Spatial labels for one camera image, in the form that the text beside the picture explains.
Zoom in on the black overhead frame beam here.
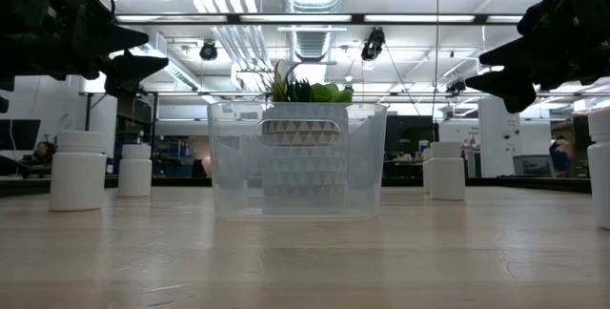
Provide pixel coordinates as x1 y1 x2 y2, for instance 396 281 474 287
112 11 525 27

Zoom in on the grey laptop screen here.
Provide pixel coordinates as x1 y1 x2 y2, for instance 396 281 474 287
511 154 556 179

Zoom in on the person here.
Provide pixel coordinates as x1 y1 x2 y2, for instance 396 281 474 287
547 135 572 175
29 140 58 170

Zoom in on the white pillar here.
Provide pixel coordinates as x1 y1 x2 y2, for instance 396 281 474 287
477 94 523 179

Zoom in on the black table edge rail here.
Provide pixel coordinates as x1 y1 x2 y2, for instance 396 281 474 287
0 175 593 196

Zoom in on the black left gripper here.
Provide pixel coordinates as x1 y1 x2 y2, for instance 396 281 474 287
0 0 170 100

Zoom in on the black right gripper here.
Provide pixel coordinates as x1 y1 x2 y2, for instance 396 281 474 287
464 0 610 114

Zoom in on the clear plastic basket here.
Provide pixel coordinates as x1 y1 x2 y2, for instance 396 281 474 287
207 100 389 221

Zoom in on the black hanging camera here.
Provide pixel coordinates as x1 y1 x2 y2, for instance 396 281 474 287
359 26 387 63
198 38 220 62
444 78 468 96

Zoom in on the dark computer monitor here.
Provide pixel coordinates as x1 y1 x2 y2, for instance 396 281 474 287
0 118 43 153

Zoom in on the thin hanging cable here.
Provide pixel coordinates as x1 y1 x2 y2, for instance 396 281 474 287
430 0 441 119

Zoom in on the black cabinet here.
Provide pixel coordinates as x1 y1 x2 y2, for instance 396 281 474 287
384 113 440 180

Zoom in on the green artificial succulent plant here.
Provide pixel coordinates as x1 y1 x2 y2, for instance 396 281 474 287
264 59 355 105

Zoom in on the grey triangle-patterned plant pot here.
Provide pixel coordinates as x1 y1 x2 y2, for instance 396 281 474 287
260 102 350 217

